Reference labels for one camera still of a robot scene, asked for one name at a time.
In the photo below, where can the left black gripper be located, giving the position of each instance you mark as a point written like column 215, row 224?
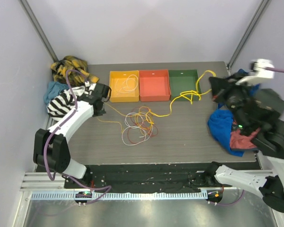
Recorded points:
column 102, row 112

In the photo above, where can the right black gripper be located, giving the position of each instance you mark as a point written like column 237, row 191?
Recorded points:
column 221, row 87

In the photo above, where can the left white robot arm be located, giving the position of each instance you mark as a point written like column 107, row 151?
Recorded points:
column 51, row 151

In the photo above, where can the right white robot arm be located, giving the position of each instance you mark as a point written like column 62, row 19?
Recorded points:
column 269, row 188

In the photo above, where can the blue plaid cloth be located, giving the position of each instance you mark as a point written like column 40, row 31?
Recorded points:
column 255, row 87

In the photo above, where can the yellow plastic bin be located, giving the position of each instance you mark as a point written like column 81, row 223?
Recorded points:
column 125, row 86

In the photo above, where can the black white striped cloth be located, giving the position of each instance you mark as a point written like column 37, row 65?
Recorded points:
column 72, row 107

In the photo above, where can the yellow plaid cloth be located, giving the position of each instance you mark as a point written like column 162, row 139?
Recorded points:
column 75, row 68

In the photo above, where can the salmon red cloth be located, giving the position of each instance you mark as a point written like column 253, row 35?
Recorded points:
column 240, row 142

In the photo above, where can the bright blue cloth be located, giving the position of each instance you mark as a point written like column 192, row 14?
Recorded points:
column 220, row 124

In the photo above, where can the teal cloth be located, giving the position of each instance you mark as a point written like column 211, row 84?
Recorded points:
column 53, row 90

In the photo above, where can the red plastic bin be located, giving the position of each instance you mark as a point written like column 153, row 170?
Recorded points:
column 154, row 85

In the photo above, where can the green plastic bin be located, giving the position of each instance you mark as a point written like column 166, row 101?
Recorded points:
column 182, row 80

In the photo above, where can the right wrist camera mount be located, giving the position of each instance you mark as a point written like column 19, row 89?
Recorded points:
column 259, row 73

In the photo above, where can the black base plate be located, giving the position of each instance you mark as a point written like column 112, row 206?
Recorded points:
column 149, row 178

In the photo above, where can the right aluminium frame post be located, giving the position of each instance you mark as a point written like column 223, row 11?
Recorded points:
column 248, row 32

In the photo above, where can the aluminium frame post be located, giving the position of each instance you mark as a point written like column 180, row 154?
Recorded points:
column 248, row 32
column 35, row 23

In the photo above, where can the white slotted cable duct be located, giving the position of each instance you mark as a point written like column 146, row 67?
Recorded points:
column 77, row 195

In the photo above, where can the left aluminium frame post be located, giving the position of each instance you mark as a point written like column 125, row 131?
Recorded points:
column 35, row 23

